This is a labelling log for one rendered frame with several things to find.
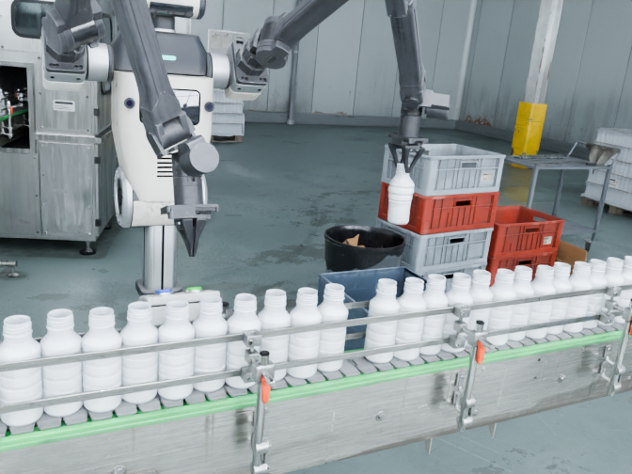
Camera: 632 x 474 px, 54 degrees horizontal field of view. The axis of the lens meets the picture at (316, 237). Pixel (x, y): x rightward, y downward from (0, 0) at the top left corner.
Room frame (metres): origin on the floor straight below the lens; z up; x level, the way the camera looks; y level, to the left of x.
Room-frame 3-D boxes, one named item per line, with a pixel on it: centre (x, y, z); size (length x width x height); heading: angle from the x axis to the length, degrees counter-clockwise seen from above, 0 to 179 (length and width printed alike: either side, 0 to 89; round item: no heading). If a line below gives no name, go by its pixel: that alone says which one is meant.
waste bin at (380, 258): (3.28, -0.27, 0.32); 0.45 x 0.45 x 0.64
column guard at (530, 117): (10.77, -3.46, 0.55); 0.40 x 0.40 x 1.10; 28
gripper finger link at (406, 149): (1.68, -0.23, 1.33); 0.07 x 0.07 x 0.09; 30
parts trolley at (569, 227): (5.66, -2.12, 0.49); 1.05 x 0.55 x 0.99; 118
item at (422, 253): (3.62, -0.71, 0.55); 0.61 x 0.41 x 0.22; 125
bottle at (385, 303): (1.13, -0.15, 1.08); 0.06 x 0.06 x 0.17
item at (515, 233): (4.04, -1.29, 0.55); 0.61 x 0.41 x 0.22; 121
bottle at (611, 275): (1.44, -0.73, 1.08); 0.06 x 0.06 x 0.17
